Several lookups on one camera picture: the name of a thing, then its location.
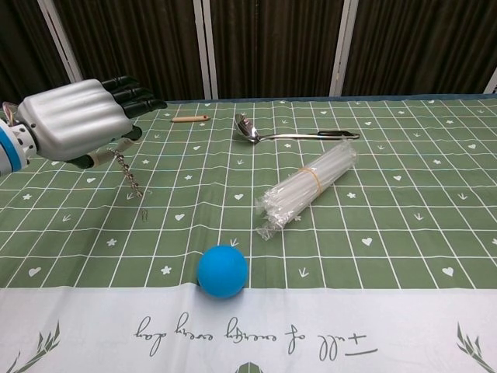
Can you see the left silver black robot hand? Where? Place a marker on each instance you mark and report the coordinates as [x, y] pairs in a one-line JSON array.
[[74, 120]]

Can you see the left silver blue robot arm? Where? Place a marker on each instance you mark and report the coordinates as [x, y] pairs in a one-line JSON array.
[[9, 149]]

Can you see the stainless steel ladle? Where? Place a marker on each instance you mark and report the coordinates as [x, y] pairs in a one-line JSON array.
[[250, 130]]

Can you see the blue ball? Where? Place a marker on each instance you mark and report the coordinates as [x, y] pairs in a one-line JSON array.
[[223, 272]]

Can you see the bundle of clear wrapped straws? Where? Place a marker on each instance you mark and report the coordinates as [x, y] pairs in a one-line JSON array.
[[303, 186]]

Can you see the yellow rubber band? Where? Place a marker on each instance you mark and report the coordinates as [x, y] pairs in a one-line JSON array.
[[312, 175]]

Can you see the green checked tablecloth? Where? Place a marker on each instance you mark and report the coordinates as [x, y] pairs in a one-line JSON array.
[[349, 252]]

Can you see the white partition frame post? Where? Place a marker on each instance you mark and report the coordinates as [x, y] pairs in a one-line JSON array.
[[341, 50], [491, 83], [60, 42], [209, 50]]

